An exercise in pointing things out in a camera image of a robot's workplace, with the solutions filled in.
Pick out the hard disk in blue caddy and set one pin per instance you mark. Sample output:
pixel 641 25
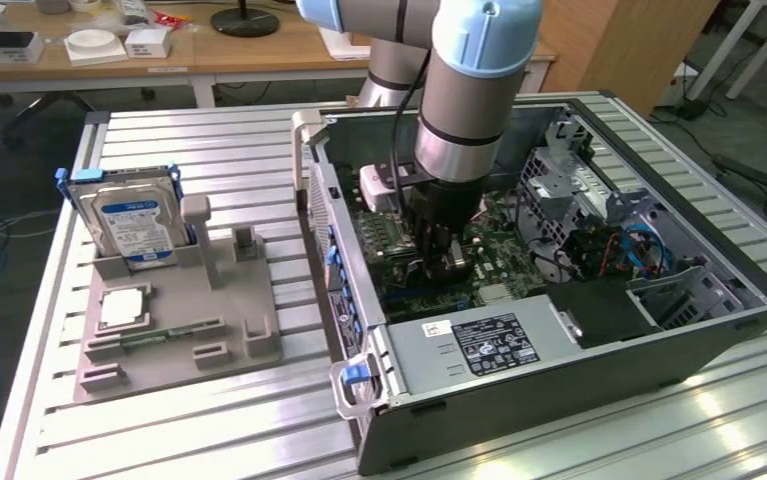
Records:
pixel 130 225

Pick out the green RAM stick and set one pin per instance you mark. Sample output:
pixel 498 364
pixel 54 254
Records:
pixel 156 336

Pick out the green motherboard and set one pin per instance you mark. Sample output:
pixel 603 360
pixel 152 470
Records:
pixel 510 260

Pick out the white labelled carton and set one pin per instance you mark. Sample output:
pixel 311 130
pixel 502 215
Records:
pixel 148 44

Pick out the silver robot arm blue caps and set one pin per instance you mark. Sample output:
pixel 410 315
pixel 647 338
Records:
pixel 470 100

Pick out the grey parts rack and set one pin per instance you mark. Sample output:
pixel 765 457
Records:
pixel 212 305

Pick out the black floor stand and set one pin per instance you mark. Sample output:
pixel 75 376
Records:
pixel 763 172

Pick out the red packet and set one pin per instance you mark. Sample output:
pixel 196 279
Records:
pixel 175 21

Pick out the black power adapter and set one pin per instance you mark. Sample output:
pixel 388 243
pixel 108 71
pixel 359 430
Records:
pixel 693 111

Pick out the white table frame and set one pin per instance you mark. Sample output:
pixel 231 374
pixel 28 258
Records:
pixel 753 60

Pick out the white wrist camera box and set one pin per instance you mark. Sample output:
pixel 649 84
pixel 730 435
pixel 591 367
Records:
pixel 379 187

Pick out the grey power supply unit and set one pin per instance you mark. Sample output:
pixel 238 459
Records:
pixel 436 352

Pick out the silver CPU chip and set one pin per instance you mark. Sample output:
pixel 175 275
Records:
pixel 123 307

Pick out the grey cup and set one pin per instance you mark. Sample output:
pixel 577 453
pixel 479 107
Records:
pixel 54 6

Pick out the metal disk bay cage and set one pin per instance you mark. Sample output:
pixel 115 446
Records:
pixel 557 170

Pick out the grey slanted disk bay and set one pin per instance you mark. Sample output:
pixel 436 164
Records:
pixel 683 295

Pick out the black open PC case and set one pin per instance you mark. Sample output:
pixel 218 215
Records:
pixel 557 390

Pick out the wooden desk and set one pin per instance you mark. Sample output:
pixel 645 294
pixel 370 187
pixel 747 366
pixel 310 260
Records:
pixel 256 55

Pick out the white paper stack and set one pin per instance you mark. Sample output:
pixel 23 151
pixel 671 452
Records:
pixel 339 50

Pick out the white box black lid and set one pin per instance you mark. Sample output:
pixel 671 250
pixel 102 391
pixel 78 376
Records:
pixel 12 52

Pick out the white round dish on base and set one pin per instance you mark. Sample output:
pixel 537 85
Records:
pixel 96 47

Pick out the black chair base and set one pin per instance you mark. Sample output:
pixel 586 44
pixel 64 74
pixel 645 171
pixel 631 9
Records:
pixel 43 107

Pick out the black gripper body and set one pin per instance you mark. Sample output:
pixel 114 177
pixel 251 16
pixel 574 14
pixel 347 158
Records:
pixel 446 205

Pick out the black round lamp base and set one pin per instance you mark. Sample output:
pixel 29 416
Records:
pixel 246 25

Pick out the black plastic shroud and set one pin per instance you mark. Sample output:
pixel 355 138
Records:
pixel 597 310

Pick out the black case fan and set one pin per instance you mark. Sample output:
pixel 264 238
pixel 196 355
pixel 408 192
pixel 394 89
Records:
pixel 590 250

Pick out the wooden cabinet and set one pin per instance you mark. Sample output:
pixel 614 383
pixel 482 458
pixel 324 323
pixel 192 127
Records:
pixel 623 50

